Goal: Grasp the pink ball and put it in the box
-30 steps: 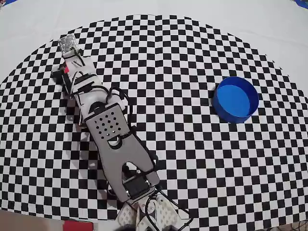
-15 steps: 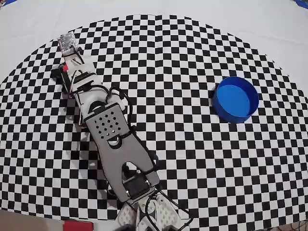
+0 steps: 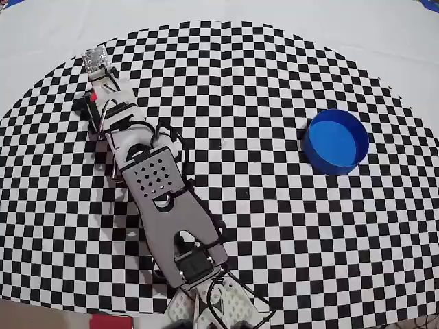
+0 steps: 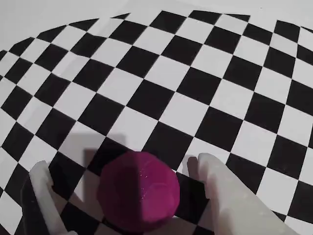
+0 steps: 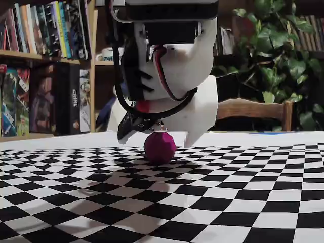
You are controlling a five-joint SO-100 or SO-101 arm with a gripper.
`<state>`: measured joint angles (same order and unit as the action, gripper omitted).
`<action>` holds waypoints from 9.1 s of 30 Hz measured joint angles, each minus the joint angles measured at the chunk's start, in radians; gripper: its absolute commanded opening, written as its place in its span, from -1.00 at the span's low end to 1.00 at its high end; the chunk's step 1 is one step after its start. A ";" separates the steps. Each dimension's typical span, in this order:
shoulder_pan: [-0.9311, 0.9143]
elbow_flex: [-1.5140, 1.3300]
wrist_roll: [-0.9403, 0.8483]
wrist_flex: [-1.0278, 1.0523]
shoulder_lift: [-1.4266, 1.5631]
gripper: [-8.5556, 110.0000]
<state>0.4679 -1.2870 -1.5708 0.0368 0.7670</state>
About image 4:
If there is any black white checkered mat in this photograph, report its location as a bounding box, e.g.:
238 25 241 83
0 0 313 235

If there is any pink faceted ball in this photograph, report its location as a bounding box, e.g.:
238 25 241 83
97 150 181 233

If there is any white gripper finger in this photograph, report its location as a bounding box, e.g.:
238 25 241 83
187 153 299 235

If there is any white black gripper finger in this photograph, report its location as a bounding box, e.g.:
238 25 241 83
21 160 78 235

